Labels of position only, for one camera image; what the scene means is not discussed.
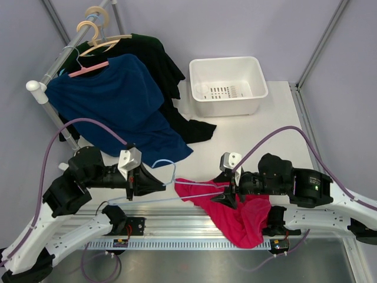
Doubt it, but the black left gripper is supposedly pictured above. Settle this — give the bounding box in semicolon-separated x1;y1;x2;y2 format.
85;159;167;201

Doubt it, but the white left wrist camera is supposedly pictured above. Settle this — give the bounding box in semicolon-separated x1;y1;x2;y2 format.
117;146;142;180

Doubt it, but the white plastic basket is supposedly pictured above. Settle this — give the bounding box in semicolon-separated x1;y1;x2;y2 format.
189;56;269;117

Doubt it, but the white slotted cable duct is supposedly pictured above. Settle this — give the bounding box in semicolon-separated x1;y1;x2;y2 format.
73;238;272;251

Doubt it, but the dark green t shirt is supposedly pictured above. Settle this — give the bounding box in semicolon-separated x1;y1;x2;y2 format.
64;32;166;71

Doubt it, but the pink plastic hanger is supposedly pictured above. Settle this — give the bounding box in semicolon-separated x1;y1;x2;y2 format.
63;45;109;77

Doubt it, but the light blue wire hanger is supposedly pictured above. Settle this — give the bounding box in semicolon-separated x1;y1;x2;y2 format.
107;159;225;206

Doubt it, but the beige wooden hanger rear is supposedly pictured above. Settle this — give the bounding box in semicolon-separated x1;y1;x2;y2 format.
85;6;132;48

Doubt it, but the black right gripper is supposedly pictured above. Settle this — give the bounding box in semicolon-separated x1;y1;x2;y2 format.
210;170;287;210

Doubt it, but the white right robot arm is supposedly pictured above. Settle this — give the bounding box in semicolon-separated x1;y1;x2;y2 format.
212;152;376;245

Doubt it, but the silver clothes rack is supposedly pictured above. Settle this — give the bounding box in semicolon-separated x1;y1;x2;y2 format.
25;0;89;175

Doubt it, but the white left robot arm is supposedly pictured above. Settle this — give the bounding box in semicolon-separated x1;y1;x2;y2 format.
1;146;166;282

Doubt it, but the pink t shirt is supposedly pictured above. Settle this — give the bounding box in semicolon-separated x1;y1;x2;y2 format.
174;178;272;249

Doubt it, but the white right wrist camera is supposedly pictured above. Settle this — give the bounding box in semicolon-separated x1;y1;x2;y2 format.
219;152;242;173

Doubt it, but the blue t shirt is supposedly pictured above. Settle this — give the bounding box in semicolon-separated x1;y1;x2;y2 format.
45;54;193;166

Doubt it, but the light blue hanger rear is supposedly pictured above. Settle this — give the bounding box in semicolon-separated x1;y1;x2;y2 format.
88;14;108;44

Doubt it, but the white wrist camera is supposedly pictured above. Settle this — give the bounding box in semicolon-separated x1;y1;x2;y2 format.
117;146;142;180
219;152;242;173

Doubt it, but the beige wooden hanger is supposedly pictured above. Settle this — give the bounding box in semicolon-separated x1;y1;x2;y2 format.
85;6;132;48
77;20;120;57

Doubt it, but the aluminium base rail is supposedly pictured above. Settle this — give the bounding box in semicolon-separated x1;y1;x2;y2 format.
55;205;336;239

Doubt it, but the beige wooden hanger front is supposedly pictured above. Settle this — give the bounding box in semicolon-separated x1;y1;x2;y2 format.
77;20;120;57

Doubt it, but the black t shirt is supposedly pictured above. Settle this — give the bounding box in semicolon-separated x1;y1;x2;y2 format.
68;40;217;144

